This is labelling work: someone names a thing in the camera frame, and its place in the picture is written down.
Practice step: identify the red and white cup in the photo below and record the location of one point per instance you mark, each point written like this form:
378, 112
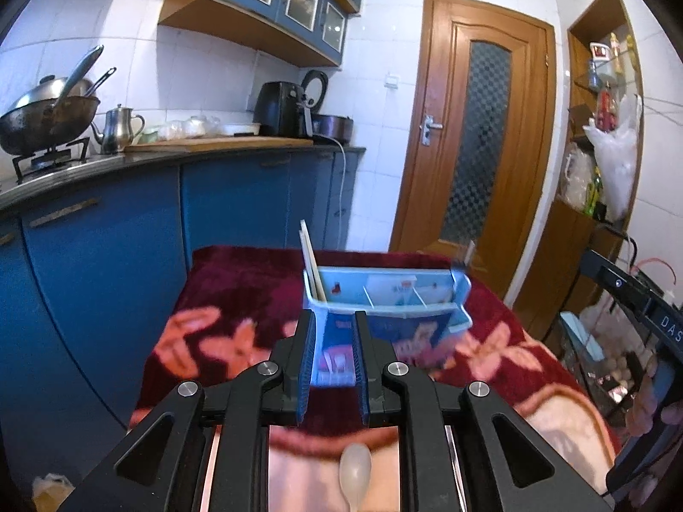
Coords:
600, 52

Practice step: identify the light blue utensil box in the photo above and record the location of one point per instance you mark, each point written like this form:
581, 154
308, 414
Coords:
416, 330

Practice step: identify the person's right hand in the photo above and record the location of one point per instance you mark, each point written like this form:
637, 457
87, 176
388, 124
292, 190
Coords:
643, 405

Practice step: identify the white spoon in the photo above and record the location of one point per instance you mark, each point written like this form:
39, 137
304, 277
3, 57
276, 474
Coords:
355, 469

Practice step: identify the steel kettle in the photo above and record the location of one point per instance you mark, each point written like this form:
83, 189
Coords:
117, 130

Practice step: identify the black wok with lid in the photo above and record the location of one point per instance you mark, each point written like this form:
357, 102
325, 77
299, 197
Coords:
48, 117

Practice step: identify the white plastic bag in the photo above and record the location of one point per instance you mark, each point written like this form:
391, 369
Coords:
616, 170

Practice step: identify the blue base cabinets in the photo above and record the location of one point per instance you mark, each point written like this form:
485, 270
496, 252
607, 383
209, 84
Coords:
106, 277

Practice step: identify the wooden shelf unit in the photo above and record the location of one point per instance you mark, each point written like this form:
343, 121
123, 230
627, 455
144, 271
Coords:
560, 256

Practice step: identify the floral printed blanket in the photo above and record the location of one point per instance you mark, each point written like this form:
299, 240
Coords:
240, 298

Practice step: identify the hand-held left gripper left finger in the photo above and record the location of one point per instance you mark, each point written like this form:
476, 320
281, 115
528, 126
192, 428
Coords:
305, 373

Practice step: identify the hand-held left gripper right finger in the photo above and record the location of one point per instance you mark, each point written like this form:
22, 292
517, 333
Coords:
362, 373

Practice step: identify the white light switch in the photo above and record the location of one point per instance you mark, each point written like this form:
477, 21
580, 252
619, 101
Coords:
392, 80

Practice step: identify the wooden cutting board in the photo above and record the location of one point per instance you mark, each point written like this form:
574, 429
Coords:
224, 143

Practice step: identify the gas stove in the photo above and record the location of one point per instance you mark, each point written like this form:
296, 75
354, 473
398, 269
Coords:
50, 157

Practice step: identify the blue wall cabinet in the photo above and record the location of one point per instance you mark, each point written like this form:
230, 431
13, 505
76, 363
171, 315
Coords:
224, 16

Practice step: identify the dark kitchen countertop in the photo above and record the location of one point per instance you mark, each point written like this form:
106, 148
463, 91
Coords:
160, 157

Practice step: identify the black rice cooker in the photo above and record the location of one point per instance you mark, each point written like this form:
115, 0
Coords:
333, 128

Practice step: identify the black air fryer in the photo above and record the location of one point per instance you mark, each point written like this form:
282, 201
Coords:
277, 109

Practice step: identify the wooden door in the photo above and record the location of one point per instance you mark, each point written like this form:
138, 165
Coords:
427, 197

